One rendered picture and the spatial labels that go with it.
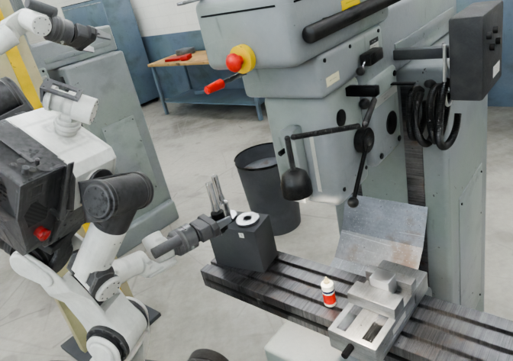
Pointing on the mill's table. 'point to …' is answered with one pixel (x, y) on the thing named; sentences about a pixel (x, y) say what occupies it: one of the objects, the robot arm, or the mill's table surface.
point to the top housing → (284, 17)
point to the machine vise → (408, 282)
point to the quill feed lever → (365, 138)
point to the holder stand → (246, 242)
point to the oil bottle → (328, 292)
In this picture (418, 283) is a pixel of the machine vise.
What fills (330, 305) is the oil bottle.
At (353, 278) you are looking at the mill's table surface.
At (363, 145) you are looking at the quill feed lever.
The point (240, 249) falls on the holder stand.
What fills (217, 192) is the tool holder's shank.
